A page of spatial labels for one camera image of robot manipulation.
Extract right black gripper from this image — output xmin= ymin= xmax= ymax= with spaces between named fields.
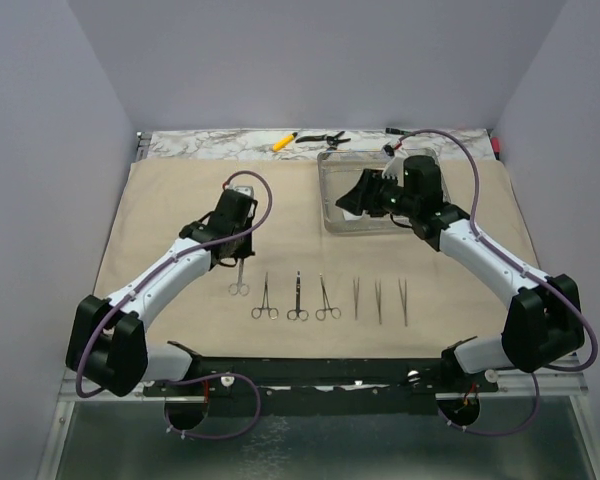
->
xmin=335 ymin=168 xmax=419 ymax=218

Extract wire mesh instrument tray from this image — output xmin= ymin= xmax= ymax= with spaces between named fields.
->
xmin=318 ymin=148 xmax=458 ymax=240

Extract steel surgical scissors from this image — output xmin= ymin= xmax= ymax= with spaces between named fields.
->
xmin=228 ymin=259 xmax=250 ymax=296

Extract steel hemostat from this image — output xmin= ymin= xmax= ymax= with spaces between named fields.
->
xmin=251 ymin=273 xmax=279 ymax=320

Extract steel tweezers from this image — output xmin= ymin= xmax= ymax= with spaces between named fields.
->
xmin=352 ymin=277 xmax=360 ymax=321
xmin=398 ymin=278 xmax=408 ymax=327
xmin=374 ymin=279 xmax=383 ymax=325

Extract beige surgical wrap cloth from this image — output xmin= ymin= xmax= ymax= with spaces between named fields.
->
xmin=79 ymin=157 xmax=579 ymax=360

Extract steel forceps clamp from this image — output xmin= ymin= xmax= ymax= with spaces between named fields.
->
xmin=286 ymin=271 xmax=309 ymax=321

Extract curved steel clamp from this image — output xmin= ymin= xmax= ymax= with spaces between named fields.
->
xmin=315 ymin=274 xmax=342 ymax=321

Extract white gauze pad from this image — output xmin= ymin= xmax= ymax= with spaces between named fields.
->
xmin=343 ymin=211 xmax=363 ymax=221

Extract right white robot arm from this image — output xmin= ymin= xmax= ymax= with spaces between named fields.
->
xmin=335 ymin=155 xmax=584 ymax=391

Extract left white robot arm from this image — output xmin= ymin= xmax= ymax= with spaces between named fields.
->
xmin=66 ymin=186 xmax=257 ymax=398

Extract green black marker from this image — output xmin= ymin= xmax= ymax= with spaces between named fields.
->
xmin=385 ymin=127 xmax=407 ymax=136

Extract yellow black marker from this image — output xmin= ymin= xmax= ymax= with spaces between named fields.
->
xmin=271 ymin=131 xmax=298 ymax=152

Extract red marker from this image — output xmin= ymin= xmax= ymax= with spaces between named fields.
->
xmin=490 ymin=137 xmax=500 ymax=159

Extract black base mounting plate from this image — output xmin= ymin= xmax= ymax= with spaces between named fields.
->
xmin=149 ymin=354 xmax=501 ymax=416

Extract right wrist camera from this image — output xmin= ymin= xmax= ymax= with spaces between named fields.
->
xmin=382 ymin=142 xmax=404 ymax=181

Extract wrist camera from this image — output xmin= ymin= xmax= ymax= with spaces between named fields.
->
xmin=382 ymin=142 xmax=404 ymax=181
xmin=227 ymin=185 xmax=255 ymax=198

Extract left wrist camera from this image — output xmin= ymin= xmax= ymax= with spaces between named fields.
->
xmin=227 ymin=185 xmax=255 ymax=198

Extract black handled pliers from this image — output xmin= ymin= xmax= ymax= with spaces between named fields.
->
xmin=295 ymin=131 xmax=351 ymax=151

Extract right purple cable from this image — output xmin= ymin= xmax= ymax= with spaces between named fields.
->
xmin=394 ymin=128 xmax=599 ymax=435

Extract aluminium extrusion rail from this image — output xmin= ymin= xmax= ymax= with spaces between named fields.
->
xmin=83 ymin=352 xmax=584 ymax=397

